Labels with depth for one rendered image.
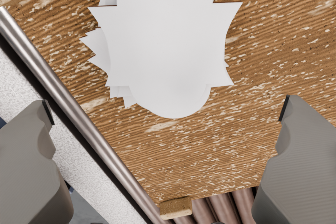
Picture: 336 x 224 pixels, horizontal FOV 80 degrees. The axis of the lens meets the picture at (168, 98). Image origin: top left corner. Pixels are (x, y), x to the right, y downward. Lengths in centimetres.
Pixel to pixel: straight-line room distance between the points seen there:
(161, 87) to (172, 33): 6
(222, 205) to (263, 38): 35
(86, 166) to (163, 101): 24
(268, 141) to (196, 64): 19
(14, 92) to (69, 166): 16
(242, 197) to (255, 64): 29
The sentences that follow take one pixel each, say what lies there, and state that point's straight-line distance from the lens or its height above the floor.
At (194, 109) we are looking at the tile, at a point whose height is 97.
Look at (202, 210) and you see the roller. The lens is 50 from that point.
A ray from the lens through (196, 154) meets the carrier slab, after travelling 33.
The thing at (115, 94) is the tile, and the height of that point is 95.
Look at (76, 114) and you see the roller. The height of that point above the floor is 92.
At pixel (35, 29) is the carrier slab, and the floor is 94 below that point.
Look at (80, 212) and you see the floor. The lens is 261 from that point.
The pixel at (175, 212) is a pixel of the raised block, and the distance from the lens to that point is 41.
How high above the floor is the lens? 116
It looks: 58 degrees down
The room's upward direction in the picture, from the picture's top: 179 degrees counter-clockwise
